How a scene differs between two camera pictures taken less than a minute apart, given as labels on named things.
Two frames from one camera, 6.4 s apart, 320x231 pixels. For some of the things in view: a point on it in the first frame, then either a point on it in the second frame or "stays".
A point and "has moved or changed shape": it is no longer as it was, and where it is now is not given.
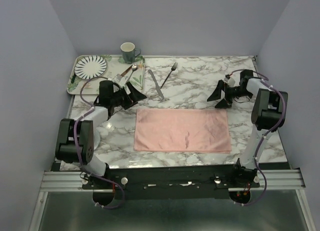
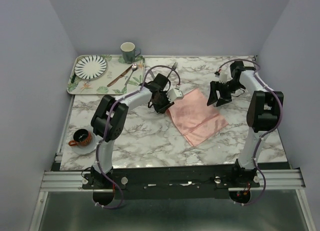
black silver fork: x=173 y=68 stays
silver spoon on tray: x=134 y=67 stays
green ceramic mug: x=128 y=49 stays
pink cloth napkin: x=182 y=130 has moved or changed shape
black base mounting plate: x=170 y=183 stays
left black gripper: x=135 y=95 -> x=161 y=109
